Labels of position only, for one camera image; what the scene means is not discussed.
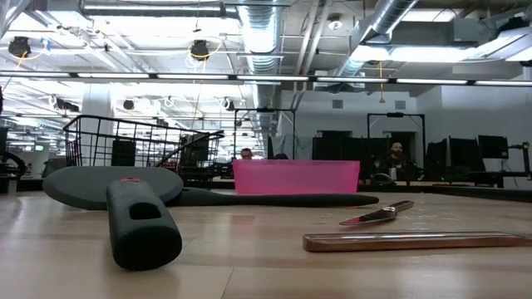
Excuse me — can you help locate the black metal table frame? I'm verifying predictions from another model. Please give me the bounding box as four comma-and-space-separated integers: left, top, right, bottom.
0, 176, 532, 204

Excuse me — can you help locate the pink plastic bin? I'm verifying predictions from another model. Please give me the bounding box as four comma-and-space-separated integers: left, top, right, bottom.
232, 159, 362, 196

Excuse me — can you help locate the black gantry frame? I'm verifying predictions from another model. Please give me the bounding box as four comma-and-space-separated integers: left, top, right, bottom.
367, 111, 427, 145

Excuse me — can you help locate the silver spiral ceiling duct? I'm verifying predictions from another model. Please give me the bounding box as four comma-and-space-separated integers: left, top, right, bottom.
239, 0, 288, 111
332, 0, 419, 80

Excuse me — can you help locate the long ceiling light rail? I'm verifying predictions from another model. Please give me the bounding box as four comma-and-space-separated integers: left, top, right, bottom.
0, 71, 532, 87

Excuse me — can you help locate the copper table knife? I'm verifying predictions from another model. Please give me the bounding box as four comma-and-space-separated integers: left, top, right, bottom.
302, 231, 532, 253
338, 199, 416, 227

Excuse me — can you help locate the black partition panel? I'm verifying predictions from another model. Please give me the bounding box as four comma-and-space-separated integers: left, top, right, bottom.
311, 136, 392, 162

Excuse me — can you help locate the round black spatula red button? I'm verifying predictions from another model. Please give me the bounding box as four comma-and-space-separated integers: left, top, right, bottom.
42, 164, 185, 272

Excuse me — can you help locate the black ceiling cable reel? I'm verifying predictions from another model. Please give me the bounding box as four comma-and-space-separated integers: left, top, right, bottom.
190, 39, 211, 62
7, 36, 33, 59

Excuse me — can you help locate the black wire basket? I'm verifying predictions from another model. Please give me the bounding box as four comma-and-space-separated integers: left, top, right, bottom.
62, 115, 225, 190

